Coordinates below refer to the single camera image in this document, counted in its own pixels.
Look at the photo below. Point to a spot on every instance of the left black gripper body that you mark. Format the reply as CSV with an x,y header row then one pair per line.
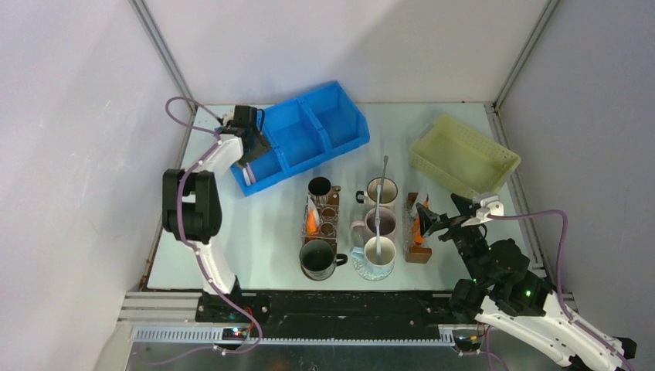
x,y
260,146

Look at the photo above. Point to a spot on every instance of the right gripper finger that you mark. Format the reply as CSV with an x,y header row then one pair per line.
x,y
467,207
430,222

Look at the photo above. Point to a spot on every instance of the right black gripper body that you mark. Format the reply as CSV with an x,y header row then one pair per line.
x,y
467,239

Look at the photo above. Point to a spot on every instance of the orange toothpaste tube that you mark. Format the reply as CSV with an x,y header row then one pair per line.
x,y
417,234

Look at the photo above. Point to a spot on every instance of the white toothpaste tube dark cap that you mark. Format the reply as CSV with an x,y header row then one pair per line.
x,y
421,198

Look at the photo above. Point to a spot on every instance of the pink toothbrush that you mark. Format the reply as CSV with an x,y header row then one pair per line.
x,y
251,175

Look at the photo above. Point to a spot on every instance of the clear holder with brown lid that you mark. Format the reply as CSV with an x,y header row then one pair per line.
x,y
415,248

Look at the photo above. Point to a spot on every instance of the pink mug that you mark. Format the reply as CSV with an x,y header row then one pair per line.
x,y
383,222

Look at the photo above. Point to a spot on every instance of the cream mug with black rim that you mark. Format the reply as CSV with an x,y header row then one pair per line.
x,y
389,194

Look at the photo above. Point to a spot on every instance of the light grey toothbrush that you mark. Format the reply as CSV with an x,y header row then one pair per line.
x,y
377,206

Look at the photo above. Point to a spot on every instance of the pale white toothbrush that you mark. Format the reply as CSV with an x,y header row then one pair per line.
x,y
378,248

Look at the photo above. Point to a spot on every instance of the light blue mug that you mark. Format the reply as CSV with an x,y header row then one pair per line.
x,y
367,252

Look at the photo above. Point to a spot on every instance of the brown metallic cup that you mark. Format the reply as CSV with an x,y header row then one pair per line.
x,y
322,192

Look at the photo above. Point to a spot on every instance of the white toothpaste tube red cap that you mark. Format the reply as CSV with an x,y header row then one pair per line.
x,y
311,204

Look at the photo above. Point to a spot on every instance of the small orange tube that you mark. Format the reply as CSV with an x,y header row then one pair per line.
x,y
312,222

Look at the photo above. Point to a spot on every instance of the clear textured two-hole holder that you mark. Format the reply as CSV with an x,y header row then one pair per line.
x,y
328,230

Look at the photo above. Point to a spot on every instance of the brown wooden oval tray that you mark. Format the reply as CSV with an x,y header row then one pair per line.
x,y
319,236

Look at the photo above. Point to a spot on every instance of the dark green mug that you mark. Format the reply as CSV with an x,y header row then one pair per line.
x,y
318,260

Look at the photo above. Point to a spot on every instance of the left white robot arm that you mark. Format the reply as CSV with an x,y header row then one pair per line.
x,y
191,208

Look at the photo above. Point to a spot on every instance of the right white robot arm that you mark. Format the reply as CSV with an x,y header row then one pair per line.
x,y
504,294

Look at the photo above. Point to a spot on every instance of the clear textured oval tray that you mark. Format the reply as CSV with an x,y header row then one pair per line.
x,y
372,273

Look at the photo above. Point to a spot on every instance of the cream perforated basket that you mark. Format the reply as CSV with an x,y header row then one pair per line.
x,y
461,159

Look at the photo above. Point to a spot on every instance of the blue three-compartment bin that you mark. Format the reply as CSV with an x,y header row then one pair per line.
x,y
305,131

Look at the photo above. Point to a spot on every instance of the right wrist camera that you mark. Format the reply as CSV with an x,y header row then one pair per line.
x,y
486,206

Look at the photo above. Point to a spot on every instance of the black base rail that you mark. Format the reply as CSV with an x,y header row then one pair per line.
x,y
335,315

